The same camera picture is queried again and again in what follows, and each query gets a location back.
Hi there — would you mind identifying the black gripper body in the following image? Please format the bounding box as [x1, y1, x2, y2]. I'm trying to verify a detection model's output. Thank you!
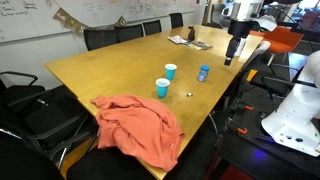
[227, 20, 253, 59]

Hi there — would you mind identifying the blue plastic cup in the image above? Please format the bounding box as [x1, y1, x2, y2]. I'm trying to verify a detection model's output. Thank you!
[165, 64, 177, 80]
[156, 78, 170, 98]

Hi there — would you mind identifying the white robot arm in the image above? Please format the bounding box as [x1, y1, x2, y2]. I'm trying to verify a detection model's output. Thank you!
[224, 0, 320, 157]

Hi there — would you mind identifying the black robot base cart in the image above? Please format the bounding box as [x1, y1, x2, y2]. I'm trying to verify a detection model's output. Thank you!
[218, 100, 320, 180]

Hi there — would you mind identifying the blue lidded candy jar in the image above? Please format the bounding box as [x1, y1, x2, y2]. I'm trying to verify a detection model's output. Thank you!
[197, 65, 210, 82]

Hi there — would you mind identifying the brown bottle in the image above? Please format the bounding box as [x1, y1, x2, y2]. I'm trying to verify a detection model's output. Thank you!
[188, 26, 195, 41]

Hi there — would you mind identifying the orange chair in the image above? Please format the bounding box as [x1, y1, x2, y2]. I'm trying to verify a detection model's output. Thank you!
[250, 26, 303, 66]

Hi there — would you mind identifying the black chair far right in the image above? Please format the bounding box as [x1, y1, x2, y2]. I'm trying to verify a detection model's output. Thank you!
[170, 13, 183, 29]

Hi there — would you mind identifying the black chair behind table right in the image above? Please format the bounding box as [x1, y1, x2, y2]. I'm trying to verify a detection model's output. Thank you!
[143, 20, 162, 35]

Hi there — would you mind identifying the black chair behind table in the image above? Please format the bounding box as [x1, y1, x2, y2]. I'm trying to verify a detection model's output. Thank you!
[84, 30, 118, 51]
[115, 24, 143, 42]
[143, 20, 162, 35]

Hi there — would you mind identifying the black chair behind table middle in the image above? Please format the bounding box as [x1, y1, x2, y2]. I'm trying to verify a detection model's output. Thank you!
[115, 24, 143, 42]

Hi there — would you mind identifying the orange cloth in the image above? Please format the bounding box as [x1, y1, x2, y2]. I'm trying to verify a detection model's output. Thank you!
[91, 95, 184, 171]

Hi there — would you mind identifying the burlap bunting banner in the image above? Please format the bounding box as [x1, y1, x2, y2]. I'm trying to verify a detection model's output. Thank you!
[52, 8, 127, 34]

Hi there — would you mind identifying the black office chair left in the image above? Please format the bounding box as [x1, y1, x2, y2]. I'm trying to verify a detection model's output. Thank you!
[0, 71, 91, 168]

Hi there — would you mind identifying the black foreground chair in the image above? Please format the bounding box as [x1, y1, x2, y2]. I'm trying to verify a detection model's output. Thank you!
[0, 144, 155, 180]

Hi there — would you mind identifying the whiteboard on wall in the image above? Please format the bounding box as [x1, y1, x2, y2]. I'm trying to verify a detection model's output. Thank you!
[0, 0, 198, 43]

